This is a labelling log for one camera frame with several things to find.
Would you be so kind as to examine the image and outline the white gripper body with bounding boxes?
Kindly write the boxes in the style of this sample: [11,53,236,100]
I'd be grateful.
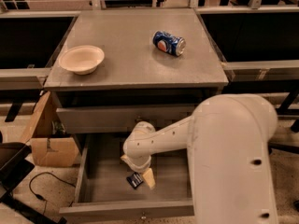
[126,156,151,173]

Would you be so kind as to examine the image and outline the dark blue rxbar wrapper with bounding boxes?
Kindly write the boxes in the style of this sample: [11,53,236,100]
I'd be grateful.
[126,173,143,189]

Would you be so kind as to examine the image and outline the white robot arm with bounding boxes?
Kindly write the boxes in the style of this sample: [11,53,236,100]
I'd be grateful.
[121,94,278,224]

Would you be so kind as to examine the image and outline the open grey middle drawer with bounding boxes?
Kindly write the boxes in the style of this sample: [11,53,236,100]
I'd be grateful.
[60,133,193,224]

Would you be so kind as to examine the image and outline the closed grey top drawer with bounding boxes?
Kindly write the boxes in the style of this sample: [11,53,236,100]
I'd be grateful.
[57,104,195,134]

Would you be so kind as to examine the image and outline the grey wooden drawer cabinet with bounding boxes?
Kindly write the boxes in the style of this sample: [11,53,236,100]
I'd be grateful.
[43,8,229,224]

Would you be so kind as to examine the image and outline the brown cardboard box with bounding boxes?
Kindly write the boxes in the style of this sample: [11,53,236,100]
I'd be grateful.
[20,91,79,167]

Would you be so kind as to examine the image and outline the white paper bowl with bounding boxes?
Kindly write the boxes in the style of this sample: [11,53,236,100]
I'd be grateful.
[59,45,105,75]

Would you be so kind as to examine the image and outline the black chair at left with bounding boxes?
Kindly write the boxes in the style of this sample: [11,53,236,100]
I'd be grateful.
[0,138,67,224]

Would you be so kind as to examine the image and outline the blue pepsi can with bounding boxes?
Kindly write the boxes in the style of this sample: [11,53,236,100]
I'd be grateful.
[152,31,186,57]

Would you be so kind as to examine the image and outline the black office chair base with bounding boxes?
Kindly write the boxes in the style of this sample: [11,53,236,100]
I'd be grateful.
[269,98,299,223]

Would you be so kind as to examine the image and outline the black power cable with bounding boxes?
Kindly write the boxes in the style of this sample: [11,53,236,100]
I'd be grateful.
[28,171,78,217]

